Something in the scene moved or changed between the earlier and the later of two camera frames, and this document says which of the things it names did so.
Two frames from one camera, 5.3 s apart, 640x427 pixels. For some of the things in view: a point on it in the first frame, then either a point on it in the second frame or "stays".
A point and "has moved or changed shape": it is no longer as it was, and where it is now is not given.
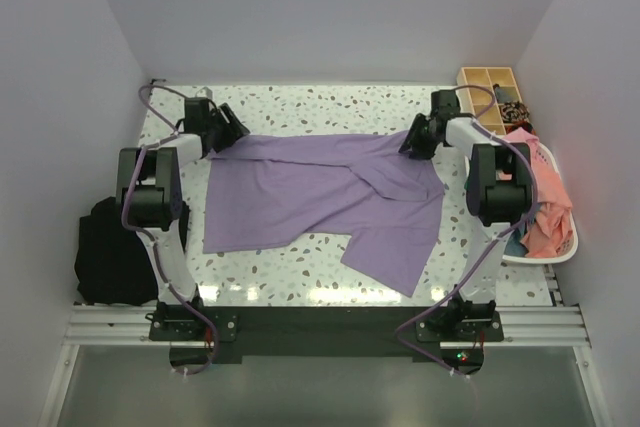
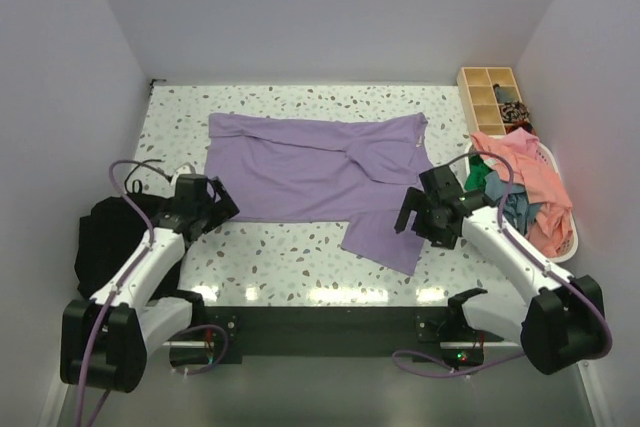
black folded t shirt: (112, 262) stays
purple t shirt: (269, 189) has moved or changed shape
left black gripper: (234, 130) → (222, 210)
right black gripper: (421, 151) → (417, 200)
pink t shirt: (553, 227) stays
